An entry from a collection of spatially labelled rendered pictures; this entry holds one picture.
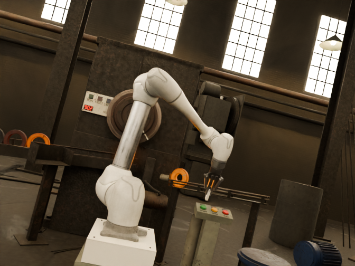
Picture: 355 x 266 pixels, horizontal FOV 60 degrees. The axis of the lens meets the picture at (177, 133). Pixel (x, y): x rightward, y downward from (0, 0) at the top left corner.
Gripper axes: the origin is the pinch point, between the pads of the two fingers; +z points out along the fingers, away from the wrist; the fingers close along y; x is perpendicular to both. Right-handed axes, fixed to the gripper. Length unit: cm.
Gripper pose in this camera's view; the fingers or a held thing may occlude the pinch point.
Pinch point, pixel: (207, 195)
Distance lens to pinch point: 199.0
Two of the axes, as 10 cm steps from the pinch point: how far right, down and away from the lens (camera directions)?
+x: 0.2, 3.1, -9.5
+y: -9.7, -2.4, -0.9
